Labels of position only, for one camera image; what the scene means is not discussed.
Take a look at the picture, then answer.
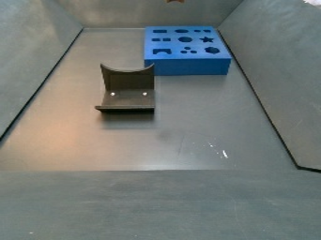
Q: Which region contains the blue shape sorter box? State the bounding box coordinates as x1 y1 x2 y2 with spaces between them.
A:
144 25 231 76

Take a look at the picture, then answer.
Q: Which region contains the black curved holder stand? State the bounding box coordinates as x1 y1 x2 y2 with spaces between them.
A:
95 65 155 113

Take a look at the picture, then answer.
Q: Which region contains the brown object at top edge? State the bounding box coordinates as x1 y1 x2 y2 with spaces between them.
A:
166 0 186 3

